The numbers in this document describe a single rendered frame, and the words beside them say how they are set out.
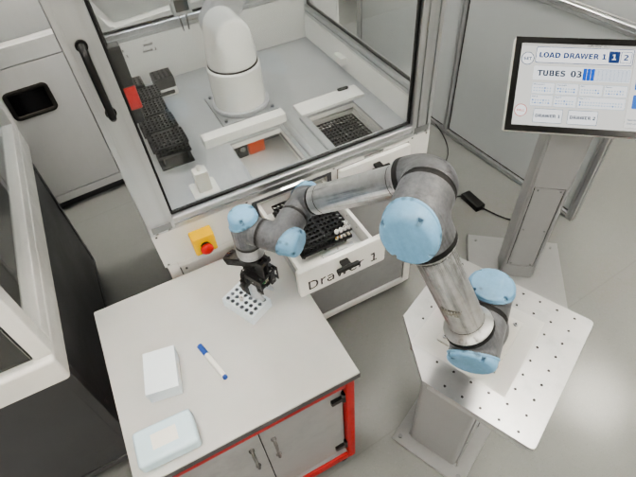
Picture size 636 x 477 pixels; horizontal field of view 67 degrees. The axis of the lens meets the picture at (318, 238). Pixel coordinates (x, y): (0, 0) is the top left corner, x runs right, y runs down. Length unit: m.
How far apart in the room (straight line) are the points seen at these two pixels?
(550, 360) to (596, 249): 1.48
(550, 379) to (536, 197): 0.95
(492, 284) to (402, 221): 0.45
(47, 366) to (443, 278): 1.02
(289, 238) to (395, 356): 1.23
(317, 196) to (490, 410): 0.70
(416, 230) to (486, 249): 1.79
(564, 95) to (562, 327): 0.79
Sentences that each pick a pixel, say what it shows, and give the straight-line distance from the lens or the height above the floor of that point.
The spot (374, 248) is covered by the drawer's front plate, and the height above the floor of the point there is 0.89.
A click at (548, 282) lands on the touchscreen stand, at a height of 0.04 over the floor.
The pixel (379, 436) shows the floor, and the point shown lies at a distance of 2.11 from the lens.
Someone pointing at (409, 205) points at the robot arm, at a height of 1.38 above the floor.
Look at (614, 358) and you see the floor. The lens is 2.52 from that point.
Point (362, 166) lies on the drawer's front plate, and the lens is 1.67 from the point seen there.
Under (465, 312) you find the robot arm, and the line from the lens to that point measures 1.09.
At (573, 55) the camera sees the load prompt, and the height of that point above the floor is 1.16.
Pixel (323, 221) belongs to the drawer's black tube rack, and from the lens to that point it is 1.51.
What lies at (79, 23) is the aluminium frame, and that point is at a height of 1.58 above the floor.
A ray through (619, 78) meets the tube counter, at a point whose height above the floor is 1.11.
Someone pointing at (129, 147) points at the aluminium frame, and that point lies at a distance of 1.33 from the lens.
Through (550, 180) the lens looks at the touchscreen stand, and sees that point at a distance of 2.14.
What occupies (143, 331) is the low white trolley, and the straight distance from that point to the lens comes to 1.56.
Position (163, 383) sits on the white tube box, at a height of 0.81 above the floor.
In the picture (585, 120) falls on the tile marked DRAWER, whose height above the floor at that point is 1.00.
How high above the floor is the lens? 1.98
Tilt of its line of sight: 48 degrees down
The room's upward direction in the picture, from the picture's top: 5 degrees counter-clockwise
